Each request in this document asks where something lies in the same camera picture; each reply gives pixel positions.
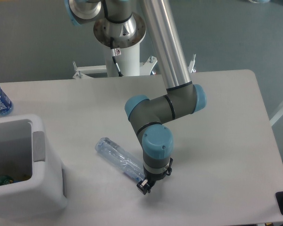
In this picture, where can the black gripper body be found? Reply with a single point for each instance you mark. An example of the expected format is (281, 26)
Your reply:
(152, 178)

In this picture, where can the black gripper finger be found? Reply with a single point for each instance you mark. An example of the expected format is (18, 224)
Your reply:
(169, 169)
(145, 186)

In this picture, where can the crushed clear plastic bottle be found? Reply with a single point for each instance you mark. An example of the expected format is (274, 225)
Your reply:
(120, 158)

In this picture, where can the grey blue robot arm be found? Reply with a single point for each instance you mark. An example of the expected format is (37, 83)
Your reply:
(120, 31)

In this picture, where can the white trash can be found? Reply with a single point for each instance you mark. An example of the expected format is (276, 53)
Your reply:
(35, 169)

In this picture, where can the trash inside the can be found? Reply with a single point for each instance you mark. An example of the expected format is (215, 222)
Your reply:
(6, 179)

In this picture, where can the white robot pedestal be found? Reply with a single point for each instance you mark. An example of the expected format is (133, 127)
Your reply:
(118, 62)

